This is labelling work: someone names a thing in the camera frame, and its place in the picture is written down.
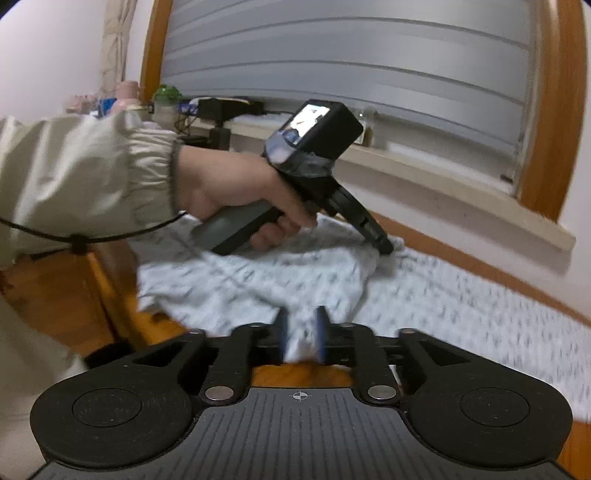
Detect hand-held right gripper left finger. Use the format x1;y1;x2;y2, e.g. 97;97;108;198
134;307;290;403

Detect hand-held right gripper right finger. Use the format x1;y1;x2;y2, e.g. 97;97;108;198
315;306;472;403

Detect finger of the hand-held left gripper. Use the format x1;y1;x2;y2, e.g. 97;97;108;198
329;186;396;256

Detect white patterned pants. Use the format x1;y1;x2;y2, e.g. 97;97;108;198
134;213;591;418

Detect person's left hand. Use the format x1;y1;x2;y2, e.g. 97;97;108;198
178;147;320;251

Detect glass jar orange label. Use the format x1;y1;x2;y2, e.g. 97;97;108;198
359;107;377;147

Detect grey window blind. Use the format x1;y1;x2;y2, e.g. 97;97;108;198
159;0;548;155

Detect beige window sill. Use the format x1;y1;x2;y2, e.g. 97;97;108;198
182;115;578;252

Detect black power adapter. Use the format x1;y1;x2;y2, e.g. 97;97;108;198
196;96;266;120

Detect black stand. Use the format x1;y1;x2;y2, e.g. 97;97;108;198
209;119;232;152

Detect green lidded bottle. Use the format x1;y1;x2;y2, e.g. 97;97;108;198
152;84;182;131

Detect pink cup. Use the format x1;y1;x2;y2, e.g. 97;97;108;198
115;80;141;112

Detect beige curtain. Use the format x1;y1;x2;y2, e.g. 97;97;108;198
99;0;139;95

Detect wooden window frame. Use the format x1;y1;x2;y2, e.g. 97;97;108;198
139;0;588;223

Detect black jacket drawstring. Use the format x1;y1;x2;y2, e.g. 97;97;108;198
0;210;188;256

